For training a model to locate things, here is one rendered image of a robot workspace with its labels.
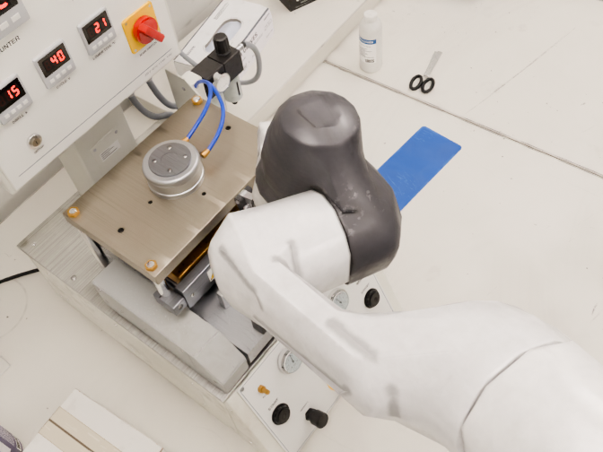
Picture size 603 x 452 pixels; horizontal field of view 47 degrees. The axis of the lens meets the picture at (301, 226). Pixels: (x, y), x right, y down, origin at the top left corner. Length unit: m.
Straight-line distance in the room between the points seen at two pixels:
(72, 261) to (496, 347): 0.83
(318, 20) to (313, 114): 1.06
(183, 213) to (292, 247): 0.36
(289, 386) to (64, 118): 0.50
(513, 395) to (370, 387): 0.10
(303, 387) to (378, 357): 0.61
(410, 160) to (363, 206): 0.80
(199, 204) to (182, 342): 0.19
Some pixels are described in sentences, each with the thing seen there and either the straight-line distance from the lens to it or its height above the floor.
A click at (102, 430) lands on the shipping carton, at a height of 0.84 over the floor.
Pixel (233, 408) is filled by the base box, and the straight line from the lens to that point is 1.01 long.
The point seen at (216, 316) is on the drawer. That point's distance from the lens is 1.00.
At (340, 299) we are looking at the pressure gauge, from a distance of 1.07.
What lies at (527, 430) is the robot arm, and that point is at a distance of 0.44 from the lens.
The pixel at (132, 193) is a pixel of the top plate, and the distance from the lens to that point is 0.98.
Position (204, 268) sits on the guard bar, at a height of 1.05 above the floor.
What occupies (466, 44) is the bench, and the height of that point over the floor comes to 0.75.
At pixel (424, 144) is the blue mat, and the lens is 1.45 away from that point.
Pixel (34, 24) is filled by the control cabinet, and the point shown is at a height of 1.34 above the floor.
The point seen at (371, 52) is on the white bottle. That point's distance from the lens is 1.56.
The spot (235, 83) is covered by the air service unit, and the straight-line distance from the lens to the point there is 1.20.
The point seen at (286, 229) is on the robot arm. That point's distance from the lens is 0.60.
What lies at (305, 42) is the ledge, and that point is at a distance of 1.62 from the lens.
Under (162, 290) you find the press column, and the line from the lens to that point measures 0.93.
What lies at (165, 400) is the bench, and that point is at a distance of 1.21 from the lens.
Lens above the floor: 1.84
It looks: 55 degrees down
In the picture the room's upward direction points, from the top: 9 degrees counter-clockwise
